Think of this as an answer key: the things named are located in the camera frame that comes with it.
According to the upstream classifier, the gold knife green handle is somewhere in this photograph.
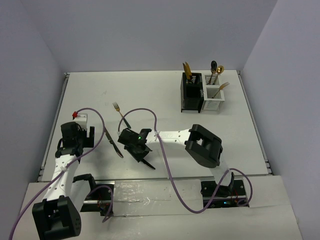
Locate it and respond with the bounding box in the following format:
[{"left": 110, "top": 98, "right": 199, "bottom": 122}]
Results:
[
  {"left": 141, "top": 159, "right": 156, "bottom": 170},
  {"left": 185, "top": 62, "right": 192, "bottom": 81},
  {"left": 182, "top": 63, "right": 191, "bottom": 83}
]

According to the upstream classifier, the white fork green handle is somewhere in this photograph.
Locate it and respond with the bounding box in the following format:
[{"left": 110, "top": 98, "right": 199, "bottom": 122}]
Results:
[{"left": 212, "top": 82, "right": 230, "bottom": 99}]

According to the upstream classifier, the gold spoon green handle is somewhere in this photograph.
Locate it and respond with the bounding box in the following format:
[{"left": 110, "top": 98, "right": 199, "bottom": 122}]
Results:
[{"left": 213, "top": 65, "right": 225, "bottom": 85}]

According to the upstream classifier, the black spoon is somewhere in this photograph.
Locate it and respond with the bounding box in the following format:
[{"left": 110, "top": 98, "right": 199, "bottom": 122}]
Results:
[{"left": 208, "top": 60, "right": 218, "bottom": 85}]

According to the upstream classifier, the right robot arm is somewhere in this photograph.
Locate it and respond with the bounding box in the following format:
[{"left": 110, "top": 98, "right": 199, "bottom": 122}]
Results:
[{"left": 117, "top": 124, "right": 235, "bottom": 196}]

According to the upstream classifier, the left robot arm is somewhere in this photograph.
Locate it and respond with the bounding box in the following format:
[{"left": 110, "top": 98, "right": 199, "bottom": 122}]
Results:
[{"left": 32, "top": 121, "right": 98, "bottom": 240}]

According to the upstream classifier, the black steak knife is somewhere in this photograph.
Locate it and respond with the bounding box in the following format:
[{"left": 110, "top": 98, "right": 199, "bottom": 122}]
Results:
[{"left": 104, "top": 127, "right": 124, "bottom": 158}]

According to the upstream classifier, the silver tape sheet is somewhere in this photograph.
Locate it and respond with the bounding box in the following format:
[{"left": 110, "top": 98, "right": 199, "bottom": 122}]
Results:
[{"left": 112, "top": 179, "right": 203, "bottom": 217}]

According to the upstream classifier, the black utensil container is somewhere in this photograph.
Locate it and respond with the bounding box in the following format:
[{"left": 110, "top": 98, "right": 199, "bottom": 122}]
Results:
[{"left": 180, "top": 72, "right": 204, "bottom": 113}]

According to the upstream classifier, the white utensil container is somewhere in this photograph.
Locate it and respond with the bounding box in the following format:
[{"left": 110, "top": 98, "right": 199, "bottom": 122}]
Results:
[{"left": 202, "top": 74, "right": 225, "bottom": 111}]

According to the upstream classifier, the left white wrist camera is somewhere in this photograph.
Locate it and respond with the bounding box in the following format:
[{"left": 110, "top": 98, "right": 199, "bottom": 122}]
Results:
[{"left": 72, "top": 111, "right": 88, "bottom": 131}]

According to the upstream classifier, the gold fork green handle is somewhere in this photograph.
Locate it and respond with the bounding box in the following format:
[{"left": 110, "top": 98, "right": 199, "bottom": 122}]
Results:
[{"left": 112, "top": 102, "right": 131, "bottom": 129}]

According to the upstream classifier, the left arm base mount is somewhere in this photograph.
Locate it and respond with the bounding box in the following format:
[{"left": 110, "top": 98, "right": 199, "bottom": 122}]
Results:
[{"left": 73, "top": 173, "right": 114, "bottom": 217}]

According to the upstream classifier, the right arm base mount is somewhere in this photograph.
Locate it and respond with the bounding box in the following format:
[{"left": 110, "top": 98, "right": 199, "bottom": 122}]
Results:
[{"left": 200, "top": 179, "right": 247, "bottom": 209}]

